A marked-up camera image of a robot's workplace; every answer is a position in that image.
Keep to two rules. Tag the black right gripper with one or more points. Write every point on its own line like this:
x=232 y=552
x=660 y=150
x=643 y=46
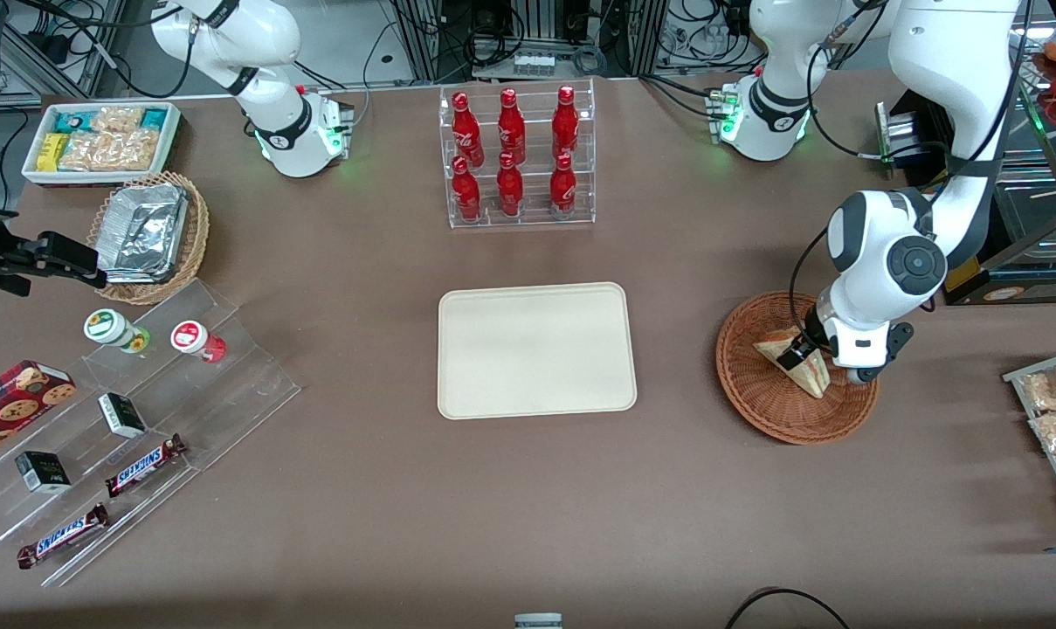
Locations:
x=23 y=259

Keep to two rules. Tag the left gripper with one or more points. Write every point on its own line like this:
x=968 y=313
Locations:
x=812 y=336

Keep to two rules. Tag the triangular sandwich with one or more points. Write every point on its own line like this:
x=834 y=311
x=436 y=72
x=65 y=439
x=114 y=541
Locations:
x=811 y=380

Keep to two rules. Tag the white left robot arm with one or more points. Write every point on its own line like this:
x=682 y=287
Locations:
x=955 y=52

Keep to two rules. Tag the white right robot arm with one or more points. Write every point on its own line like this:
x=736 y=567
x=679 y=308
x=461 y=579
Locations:
x=292 y=131

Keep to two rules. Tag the brown wicker basket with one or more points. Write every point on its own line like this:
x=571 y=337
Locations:
x=755 y=402

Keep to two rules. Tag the light wicker basket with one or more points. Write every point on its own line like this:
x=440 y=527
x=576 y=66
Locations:
x=197 y=236

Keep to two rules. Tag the beige plastic tray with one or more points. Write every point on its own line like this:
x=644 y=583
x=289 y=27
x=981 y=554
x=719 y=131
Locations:
x=536 y=349

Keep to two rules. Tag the green lid jar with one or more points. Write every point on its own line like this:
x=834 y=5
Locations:
x=108 y=326

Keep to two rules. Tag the stack of foil trays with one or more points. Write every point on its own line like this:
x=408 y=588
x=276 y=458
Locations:
x=143 y=231

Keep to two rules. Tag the yellow snack pack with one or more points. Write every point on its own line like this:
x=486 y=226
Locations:
x=51 y=151

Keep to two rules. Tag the teal snack pack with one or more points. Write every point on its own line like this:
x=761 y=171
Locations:
x=155 y=118
x=73 y=120

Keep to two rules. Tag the red plaid cookie box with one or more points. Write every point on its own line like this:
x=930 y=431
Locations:
x=12 y=406

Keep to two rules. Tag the red lid jar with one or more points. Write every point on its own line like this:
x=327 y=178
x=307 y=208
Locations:
x=191 y=337

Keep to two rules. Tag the small black box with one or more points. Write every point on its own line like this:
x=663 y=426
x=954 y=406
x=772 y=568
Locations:
x=43 y=472
x=121 y=415

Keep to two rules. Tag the white plastic bin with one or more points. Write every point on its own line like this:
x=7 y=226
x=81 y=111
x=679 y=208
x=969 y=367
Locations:
x=171 y=144

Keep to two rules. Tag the black food warmer cabinet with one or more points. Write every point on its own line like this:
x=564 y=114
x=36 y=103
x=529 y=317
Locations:
x=1017 y=288

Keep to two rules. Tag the clear acrylic stepped stand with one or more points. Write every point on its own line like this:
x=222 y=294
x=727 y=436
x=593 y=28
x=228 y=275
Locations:
x=231 y=384

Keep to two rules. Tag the Snickers bar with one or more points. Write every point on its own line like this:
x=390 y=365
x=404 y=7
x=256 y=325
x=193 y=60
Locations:
x=146 y=466
x=62 y=535

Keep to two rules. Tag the grey metal box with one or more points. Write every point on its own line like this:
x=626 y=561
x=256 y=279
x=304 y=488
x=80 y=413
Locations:
x=894 y=131

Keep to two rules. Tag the red cola bottle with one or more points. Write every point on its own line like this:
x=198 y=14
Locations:
x=565 y=122
x=466 y=192
x=563 y=185
x=511 y=127
x=465 y=127
x=510 y=188

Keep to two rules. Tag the clear acrylic bottle rack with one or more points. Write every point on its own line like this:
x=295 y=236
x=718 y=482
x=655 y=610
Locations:
x=536 y=214

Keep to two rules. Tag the small grey block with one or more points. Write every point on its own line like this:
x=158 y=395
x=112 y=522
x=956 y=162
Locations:
x=538 y=621

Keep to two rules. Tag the white power strip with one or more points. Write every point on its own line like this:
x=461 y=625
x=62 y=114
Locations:
x=534 y=63

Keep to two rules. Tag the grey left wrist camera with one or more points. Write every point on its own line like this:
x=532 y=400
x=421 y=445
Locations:
x=899 y=341

